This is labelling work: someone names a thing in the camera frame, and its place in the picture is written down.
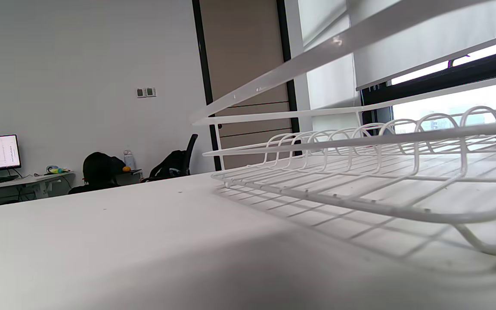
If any black chrome-base office chair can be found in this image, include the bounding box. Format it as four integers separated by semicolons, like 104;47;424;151
141;134;198;182

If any brown door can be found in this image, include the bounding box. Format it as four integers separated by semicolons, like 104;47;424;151
192;0;302;171

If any white roller blind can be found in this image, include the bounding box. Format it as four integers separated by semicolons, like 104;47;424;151
347;0;496;91

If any white office desk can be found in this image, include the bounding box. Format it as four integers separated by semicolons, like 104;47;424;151
0;171;75;201

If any white wire dish rack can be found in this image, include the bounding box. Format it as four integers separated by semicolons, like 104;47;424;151
190;0;496;257

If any black window frame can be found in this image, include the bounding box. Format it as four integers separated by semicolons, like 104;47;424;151
360;45;496;125

